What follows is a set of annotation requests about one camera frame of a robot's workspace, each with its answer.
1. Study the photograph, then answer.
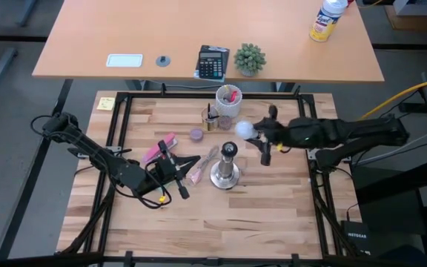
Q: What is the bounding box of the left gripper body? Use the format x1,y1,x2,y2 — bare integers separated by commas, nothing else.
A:
145,139,191,201

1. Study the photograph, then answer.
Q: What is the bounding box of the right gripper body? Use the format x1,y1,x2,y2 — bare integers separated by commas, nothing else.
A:
258,105,295,167

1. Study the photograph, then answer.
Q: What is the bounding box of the grey cable bundle pink bag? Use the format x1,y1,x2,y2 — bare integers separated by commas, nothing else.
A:
185,145,220,187

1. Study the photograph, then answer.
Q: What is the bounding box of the white lightbulb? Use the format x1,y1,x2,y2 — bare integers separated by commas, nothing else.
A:
234,120,258,141

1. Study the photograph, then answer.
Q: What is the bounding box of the metal lamp stand black socket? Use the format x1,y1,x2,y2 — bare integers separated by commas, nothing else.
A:
209,140,241,191

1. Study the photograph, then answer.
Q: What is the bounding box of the purple round cap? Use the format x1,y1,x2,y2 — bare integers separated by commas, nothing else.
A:
189,128,205,143

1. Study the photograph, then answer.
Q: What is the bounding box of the small purple jar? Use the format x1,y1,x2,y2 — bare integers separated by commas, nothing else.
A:
219,115,234,131

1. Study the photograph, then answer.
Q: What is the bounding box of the white ribbed pen cup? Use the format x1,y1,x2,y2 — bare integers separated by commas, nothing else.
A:
215,84,243,119

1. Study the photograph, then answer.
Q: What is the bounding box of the small green potted plant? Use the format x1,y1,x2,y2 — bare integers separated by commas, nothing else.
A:
234,43,268,78

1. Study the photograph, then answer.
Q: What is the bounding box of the black calculator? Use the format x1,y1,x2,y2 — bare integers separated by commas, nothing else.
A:
197,50,225,80
193,44,231,83

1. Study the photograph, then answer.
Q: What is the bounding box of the yellow sticky note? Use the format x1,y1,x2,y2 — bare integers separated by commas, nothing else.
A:
96,96,116,111

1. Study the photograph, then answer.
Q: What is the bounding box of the white rectangular tray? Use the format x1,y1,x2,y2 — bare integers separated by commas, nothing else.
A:
105,53,145,68

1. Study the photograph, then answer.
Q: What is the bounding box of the yellow Lysol wipes canister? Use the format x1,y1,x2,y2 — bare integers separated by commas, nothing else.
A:
308,0,349,43

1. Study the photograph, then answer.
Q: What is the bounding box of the black Netgear box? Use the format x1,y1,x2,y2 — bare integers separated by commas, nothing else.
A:
340,220,371,257

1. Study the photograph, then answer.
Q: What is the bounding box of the light wood desk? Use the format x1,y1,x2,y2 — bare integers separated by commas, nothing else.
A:
31,0,385,84

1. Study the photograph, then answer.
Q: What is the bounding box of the brown cardboard sheet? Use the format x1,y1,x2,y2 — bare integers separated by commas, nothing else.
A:
383,3,427,32

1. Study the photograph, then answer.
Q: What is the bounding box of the grey box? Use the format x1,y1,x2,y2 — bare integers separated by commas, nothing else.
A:
393,0,427,17

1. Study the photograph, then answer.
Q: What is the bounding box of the black metal table frame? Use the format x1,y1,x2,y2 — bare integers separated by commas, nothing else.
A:
53,83,365,267

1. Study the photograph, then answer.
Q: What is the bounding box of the grey floor cable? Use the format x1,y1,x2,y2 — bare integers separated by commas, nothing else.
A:
352,130,427,167

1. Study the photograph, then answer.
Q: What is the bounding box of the yellow cable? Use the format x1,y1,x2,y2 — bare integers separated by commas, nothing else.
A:
360,75,427,121

